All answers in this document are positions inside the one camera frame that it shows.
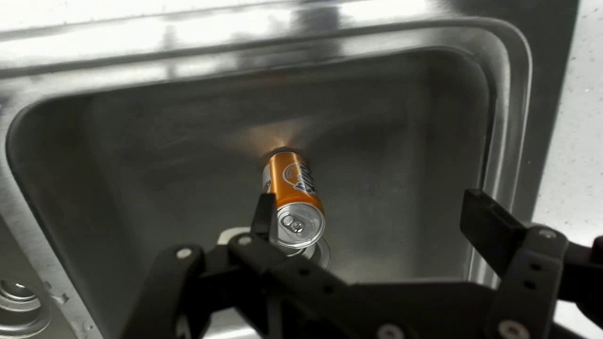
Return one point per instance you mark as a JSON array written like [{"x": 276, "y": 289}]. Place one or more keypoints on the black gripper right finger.
[{"x": 528, "y": 265}]

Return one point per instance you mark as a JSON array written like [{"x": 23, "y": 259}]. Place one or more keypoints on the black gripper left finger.
[{"x": 189, "y": 283}]

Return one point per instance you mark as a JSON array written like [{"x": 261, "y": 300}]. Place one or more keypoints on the stainless steel double sink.
[{"x": 157, "y": 157}]

